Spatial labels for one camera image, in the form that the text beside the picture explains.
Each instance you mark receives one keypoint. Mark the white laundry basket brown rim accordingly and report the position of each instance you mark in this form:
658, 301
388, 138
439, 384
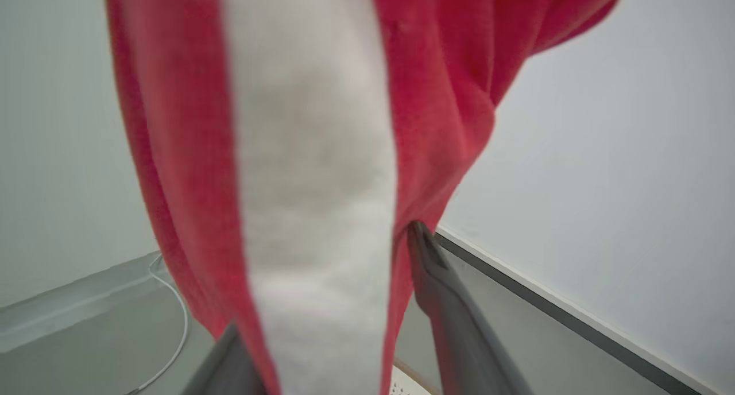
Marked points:
410, 383

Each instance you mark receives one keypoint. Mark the black and white baseboard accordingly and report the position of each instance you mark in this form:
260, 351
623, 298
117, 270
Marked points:
574, 320

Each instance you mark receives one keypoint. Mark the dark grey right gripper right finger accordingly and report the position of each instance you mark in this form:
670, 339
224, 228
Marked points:
459, 326

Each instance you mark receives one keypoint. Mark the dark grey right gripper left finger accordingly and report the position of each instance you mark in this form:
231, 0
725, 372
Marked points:
227, 366

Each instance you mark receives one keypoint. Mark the grey partition base rail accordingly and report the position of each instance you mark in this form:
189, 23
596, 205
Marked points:
74, 303

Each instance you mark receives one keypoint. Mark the red and white garment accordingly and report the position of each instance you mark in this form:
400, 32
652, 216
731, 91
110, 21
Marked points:
310, 154

